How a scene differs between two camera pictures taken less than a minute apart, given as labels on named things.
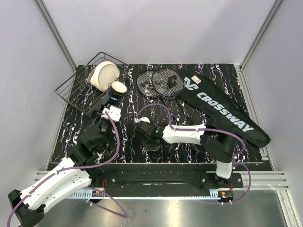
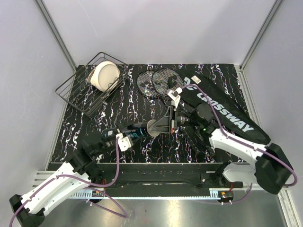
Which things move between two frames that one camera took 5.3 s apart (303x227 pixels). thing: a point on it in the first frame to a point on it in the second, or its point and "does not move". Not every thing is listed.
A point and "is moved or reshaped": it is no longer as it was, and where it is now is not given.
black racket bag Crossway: (216, 105) does not move
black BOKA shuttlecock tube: (113, 94) is moved or reshaped
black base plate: (164, 176) does not move
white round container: (103, 73) does not move
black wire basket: (87, 88) does not move
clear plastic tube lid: (154, 147) is moved or reshaped
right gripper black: (142, 139) to (162, 126)
